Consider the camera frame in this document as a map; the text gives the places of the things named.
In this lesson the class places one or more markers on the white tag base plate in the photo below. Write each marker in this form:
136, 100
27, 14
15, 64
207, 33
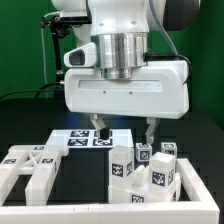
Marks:
87, 138

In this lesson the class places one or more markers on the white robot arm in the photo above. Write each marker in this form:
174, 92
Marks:
111, 72

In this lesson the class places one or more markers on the white tagged cube right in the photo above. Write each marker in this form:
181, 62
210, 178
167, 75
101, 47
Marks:
169, 148

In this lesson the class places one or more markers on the white U-shaped fence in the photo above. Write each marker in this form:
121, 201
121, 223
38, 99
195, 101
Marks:
200, 209

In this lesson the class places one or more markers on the white tagged cube left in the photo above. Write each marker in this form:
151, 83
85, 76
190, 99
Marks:
143, 152

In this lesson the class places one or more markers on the white chair back frame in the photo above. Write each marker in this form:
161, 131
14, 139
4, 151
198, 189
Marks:
40, 162

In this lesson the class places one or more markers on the grey mounted camera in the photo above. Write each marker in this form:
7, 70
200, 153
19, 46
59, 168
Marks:
73, 14

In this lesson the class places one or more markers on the white tagged cube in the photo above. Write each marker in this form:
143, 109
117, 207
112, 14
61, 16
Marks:
169, 148
143, 152

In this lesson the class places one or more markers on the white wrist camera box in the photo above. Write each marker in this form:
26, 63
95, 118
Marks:
82, 57

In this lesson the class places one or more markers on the white chair seat part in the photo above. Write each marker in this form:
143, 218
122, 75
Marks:
140, 192

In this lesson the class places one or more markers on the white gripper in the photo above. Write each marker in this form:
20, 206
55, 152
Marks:
157, 90

